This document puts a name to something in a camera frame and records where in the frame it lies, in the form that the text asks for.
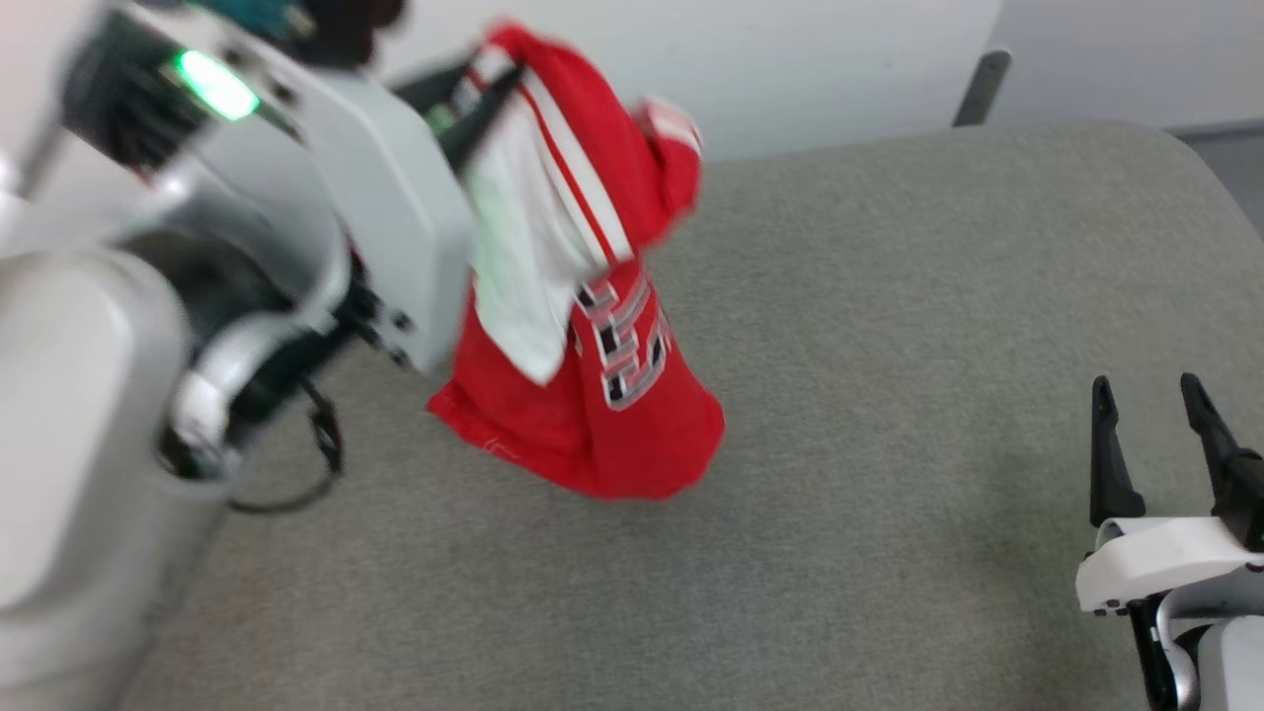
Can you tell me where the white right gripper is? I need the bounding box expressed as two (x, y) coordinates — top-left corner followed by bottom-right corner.
(1074, 372), (1264, 619)

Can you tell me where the red and white jersey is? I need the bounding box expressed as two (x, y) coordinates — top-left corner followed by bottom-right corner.
(427, 18), (727, 502)

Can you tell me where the grey fabric sofa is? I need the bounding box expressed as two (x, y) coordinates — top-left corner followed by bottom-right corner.
(118, 121), (1264, 711)

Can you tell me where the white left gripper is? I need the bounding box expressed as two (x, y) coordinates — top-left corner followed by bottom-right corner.
(247, 39), (525, 376)

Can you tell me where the grey metal bar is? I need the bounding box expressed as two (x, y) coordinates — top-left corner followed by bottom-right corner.
(953, 49), (1012, 127)

